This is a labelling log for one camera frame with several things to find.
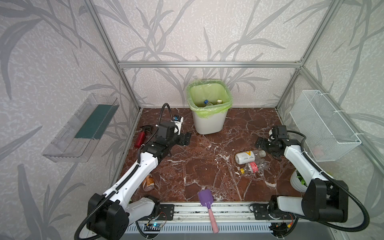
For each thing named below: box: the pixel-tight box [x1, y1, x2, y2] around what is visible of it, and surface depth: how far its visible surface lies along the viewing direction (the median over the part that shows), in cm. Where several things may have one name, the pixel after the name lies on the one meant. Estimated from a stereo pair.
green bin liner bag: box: [186, 79, 233, 119], surface depth 97 cm
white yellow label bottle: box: [235, 150, 267, 165], surface depth 89 cm
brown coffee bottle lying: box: [143, 173, 155, 192], surface depth 80 cm
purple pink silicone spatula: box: [198, 189, 219, 234], surface depth 78 cm
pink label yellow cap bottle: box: [240, 158, 271, 174], surface depth 88 cm
